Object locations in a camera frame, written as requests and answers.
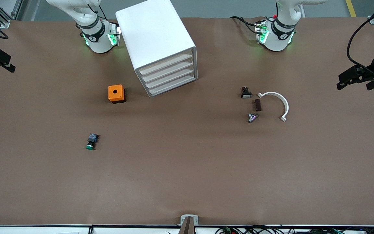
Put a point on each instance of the green push button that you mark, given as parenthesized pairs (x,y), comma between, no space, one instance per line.
(92,141)

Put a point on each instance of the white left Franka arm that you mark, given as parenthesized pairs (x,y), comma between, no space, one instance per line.
(279,32)

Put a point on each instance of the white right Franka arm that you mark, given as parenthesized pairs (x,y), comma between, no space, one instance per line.
(96,35)

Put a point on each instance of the white drawer cabinet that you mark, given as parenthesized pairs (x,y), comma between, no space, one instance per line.
(154,32)

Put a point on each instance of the white curved plastic arc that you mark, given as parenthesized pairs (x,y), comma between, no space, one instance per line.
(276,94)

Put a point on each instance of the brown terminal block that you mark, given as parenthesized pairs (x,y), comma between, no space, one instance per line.
(257,105)

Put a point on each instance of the black switch with white face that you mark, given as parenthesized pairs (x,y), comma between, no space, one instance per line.
(246,93)

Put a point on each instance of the silver metal switch part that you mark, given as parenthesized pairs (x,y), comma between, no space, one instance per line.
(252,117)

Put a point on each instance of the orange button enclosure box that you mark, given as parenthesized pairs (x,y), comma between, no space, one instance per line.
(115,92)

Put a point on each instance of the grey metal bracket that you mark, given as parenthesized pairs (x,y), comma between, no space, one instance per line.
(189,217)

